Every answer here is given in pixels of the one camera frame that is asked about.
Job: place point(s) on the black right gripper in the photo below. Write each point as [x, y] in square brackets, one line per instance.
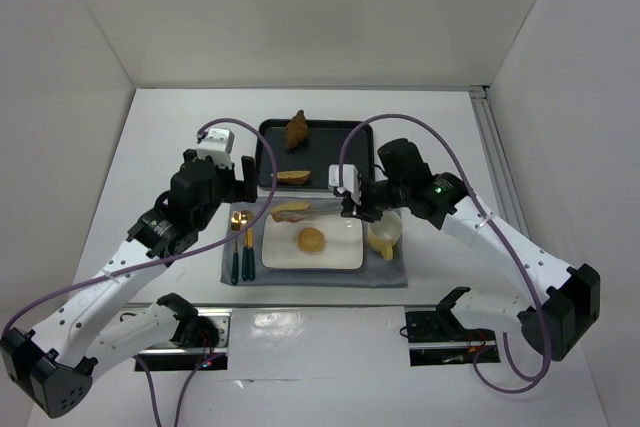
[364, 204]

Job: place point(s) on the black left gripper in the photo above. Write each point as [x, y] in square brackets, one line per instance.
[248, 179]

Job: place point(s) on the toasted bread slice front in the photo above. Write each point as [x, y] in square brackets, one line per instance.
[292, 212]

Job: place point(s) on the toasted bread slice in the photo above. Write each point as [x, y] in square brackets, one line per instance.
[293, 177]
[292, 212]

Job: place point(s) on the round golden bun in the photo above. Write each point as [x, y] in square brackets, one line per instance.
[311, 241]

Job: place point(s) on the metal tongs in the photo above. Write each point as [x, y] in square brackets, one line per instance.
[322, 210]

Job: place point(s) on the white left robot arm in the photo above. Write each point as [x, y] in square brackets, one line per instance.
[56, 362]

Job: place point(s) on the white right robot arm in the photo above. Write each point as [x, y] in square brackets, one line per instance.
[556, 303]

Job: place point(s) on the toasted bread slice back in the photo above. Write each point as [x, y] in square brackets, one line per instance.
[293, 177]

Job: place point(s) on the yellow mug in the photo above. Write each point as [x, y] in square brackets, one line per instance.
[384, 234]

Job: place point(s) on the white rectangular plate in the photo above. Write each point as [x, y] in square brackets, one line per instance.
[343, 247]

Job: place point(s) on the brown croissant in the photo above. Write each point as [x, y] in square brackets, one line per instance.
[296, 131]

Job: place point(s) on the black rectangular tray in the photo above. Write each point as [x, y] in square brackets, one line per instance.
[320, 150]

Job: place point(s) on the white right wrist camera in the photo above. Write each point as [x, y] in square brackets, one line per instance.
[346, 175]

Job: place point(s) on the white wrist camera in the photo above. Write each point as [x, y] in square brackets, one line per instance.
[346, 175]
[215, 145]

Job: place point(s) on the gold spoon green handle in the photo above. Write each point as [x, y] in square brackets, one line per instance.
[238, 220]

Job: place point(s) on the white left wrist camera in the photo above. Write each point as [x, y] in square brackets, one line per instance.
[215, 145]

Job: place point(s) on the gold fork green handle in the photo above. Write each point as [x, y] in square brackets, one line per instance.
[248, 259]

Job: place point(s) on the aluminium rail right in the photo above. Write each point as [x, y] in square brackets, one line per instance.
[501, 177]

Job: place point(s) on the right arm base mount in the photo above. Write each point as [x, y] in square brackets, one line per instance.
[430, 344]

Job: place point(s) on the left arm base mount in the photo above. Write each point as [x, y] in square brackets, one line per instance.
[209, 344]

